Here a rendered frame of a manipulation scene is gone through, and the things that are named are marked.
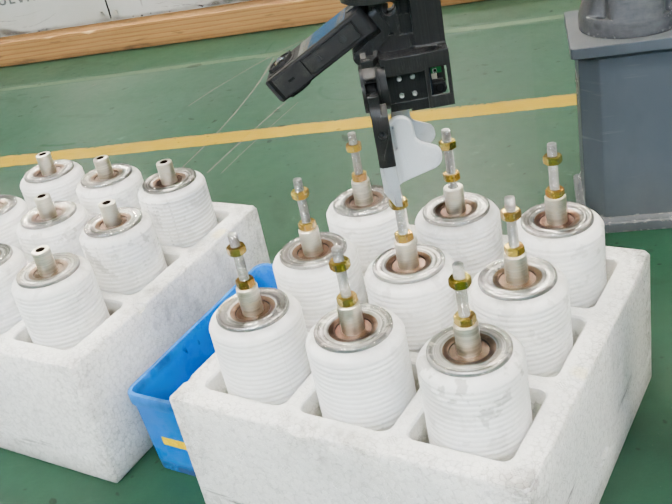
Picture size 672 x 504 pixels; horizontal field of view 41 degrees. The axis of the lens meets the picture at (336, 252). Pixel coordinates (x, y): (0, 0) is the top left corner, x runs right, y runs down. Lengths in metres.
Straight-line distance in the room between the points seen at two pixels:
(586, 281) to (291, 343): 0.32
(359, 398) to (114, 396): 0.38
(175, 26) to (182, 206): 1.78
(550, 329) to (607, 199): 0.59
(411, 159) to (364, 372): 0.20
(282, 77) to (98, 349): 0.42
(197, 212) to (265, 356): 0.40
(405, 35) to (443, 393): 0.32
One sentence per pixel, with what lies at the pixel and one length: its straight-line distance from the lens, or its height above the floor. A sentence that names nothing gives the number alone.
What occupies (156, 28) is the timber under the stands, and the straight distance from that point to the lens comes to 2.99.
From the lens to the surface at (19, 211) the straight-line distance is 1.33.
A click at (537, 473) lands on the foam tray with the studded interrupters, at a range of 0.78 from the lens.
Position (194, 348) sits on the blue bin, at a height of 0.10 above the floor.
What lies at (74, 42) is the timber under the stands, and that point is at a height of 0.05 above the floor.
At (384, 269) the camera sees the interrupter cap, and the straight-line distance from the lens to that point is 0.92.
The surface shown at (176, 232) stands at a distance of 1.24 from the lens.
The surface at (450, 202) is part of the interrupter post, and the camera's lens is 1.00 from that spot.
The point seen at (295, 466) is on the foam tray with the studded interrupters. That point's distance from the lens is 0.90.
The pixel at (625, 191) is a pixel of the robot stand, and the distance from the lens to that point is 1.43.
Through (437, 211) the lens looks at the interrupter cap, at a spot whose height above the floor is 0.25.
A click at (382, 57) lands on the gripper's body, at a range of 0.81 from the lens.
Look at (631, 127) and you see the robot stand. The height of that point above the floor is 0.17.
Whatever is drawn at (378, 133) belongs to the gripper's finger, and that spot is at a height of 0.42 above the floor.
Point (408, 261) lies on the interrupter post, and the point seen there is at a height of 0.26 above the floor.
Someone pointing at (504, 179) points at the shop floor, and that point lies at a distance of 1.65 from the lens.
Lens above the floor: 0.72
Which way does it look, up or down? 29 degrees down
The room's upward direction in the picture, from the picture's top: 12 degrees counter-clockwise
